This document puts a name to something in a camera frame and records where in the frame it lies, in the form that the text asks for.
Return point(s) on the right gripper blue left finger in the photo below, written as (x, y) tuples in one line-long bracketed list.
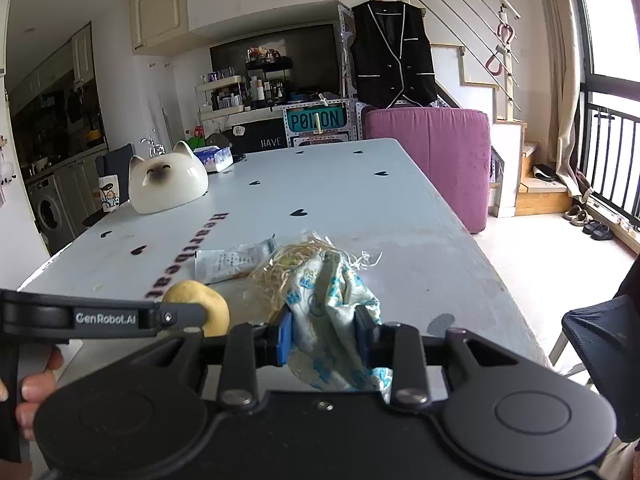
[(247, 348)]

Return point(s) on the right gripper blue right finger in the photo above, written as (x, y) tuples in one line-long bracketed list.
[(400, 348)]

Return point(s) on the yellow round sponge ball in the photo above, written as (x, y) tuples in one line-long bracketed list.
[(218, 319)]

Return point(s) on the small white blue packet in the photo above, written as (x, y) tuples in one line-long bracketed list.
[(213, 266)]

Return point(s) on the blue patterned white cloth pouch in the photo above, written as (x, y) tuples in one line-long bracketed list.
[(322, 294)]

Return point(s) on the person's left hand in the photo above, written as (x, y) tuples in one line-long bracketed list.
[(35, 389)]

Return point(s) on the white washing machine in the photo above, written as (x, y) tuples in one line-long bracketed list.
[(50, 214)]

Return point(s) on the white cartoon tote bag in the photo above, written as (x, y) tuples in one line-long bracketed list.
[(109, 192)]

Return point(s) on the dark blue chair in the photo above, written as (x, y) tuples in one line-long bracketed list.
[(114, 162)]

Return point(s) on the white ceramic cat figure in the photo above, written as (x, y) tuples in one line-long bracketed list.
[(167, 181)]

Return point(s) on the blue tissue pack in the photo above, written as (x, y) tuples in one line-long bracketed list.
[(214, 158)]

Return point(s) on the dark folding chair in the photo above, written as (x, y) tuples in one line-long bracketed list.
[(606, 340)]

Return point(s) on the green shopping bag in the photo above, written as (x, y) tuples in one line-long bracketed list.
[(195, 138)]

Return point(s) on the teal POIZON sign box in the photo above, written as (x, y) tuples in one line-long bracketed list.
[(319, 122)]

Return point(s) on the white cosmetics shelf rack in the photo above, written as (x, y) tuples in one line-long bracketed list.
[(220, 97)]

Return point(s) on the black vest with white trim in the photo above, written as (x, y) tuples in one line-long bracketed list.
[(392, 55)]

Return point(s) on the beige window curtain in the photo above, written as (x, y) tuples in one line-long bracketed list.
[(565, 72)]

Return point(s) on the cream upper wall cabinet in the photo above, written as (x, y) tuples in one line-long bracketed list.
[(159, 27)]

